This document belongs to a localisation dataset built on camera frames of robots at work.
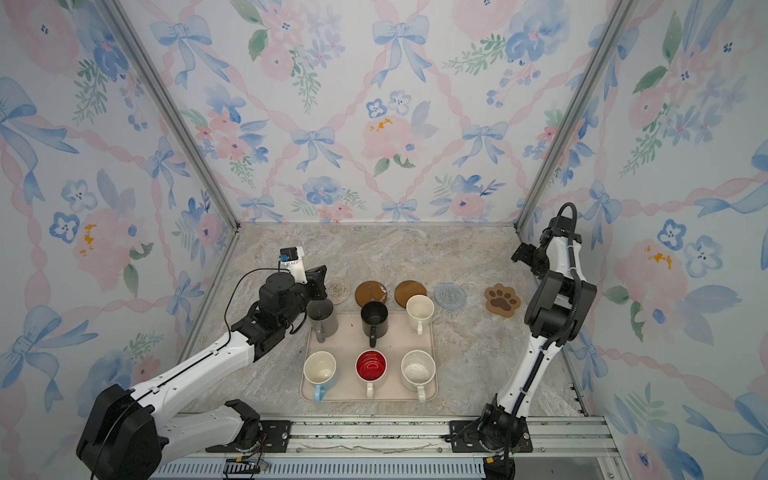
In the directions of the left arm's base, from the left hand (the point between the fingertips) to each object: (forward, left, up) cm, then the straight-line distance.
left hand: (327, 265), depth 79 cm
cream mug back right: (-3, -26, -17) cm, 31 cm away
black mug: (-5, -12, -21) cm, 25 cm away
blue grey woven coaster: (+5, -37, -23) cm, 44 cm away
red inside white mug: (-19, -11, -22) cm, 31 cm away
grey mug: (-6, +4, -18) cm, 19 cm away
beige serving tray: (-10, -4, -25) cm, 27 cm away
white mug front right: (-19, -25, -22) cm, 38 cm away
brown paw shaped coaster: (+4, -54, -23) cm, 58 cm away
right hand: (+13, -63, -16) cm, 67 cm away
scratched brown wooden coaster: (+7, -10, -23) cm, 26 cm away
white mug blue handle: (-19, +3, -22) cm, 29 cm away
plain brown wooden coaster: (+7, -23, -23) cm, 33 cm away
